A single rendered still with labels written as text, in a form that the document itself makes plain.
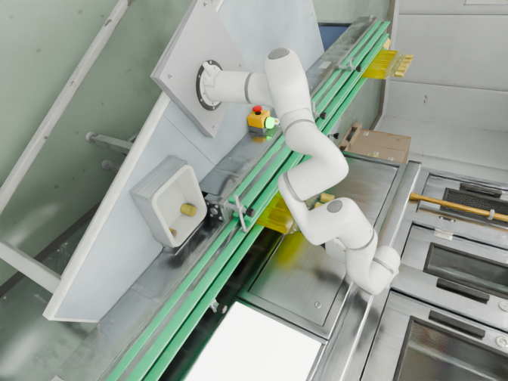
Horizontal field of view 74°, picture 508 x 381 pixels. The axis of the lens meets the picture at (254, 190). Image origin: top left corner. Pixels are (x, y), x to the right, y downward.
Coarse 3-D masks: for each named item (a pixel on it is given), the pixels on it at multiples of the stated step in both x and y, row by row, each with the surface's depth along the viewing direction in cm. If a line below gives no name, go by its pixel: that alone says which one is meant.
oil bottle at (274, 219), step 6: (264, 210) 124; (270, 210) 123; (276, 210) 123; (264, 216) 121; (270, 216) 121; (276, 216) 120; (282, 216) 120; (288, 216) 120; (258, 222) 125; (264, 222) 123; (270, 222) 121; (276, 222) 119; (282, 222) 118; (288, 222) 118; (294, 222) 118; (276, 228) 121; (282, 228) 119; (288, 228) 118; (294, 228) 118
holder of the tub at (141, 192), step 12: (168, 156) 104; (156, 168) 100; (168, 168) 100; (180, 168) 99; (144, 180) 97; (156, 180) 96; (132, 192) 94; (144, 192) 93; (144, 204) 95; (144, 216) 101; (156, 216) 96; (156, 228) 102; (168, 240) 104
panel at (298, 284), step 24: (288, 240) 131; (264, 264) 124; (288, 264) 123; (312, 264) 122; (336, 264) 120; (240, 288) 118; (264, 288) 118; (288, 288) 116; (312, 288) 115; (336, 288) 113; (264, 312) 110; (288, 312) 109; (312, 312) 109; (336, 312) 107; (312, 336) 102
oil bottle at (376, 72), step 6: (372, 66) 195; (378, 66) 194; (366, 72) 195; (372, 72) 193; (378, 72) 192; (384, 72) 190; (390, 72) 190; (396, 72) 188; (402, 72) 187; (378, 78) 194; (384, 78) 192
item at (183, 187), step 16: (176, 176) 96; (192, 176) 103; (160, 192) 92; (176, 192) 109; (192, 192) 109; (160, 208) 104; (176, 208) 111; (176, 224) 111; (192, 224) 111; (176, 240) 106
